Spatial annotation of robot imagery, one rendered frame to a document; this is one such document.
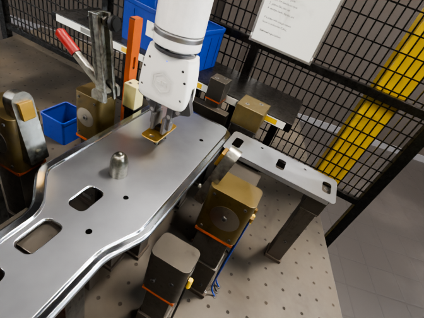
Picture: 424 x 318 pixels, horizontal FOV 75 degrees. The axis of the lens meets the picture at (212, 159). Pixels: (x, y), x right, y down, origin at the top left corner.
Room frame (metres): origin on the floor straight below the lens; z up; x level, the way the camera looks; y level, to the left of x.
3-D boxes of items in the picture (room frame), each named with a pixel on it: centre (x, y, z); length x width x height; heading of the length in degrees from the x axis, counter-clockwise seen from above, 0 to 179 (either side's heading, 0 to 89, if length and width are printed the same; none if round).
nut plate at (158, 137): (0.48, 0.13, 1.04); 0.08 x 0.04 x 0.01; 168
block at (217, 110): (0.73, 0.06, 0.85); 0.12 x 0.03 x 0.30; 78
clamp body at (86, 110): (0.52, 0.30, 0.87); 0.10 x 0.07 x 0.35; 78
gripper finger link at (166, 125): (0.47, 0.10, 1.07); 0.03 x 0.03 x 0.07; 78
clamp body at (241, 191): (0.38, -0.08, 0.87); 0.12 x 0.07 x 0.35; 78
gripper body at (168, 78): (0.48, 0.13, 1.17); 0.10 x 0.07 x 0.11; 78
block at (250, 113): (0.72, -0.06, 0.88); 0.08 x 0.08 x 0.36; 78
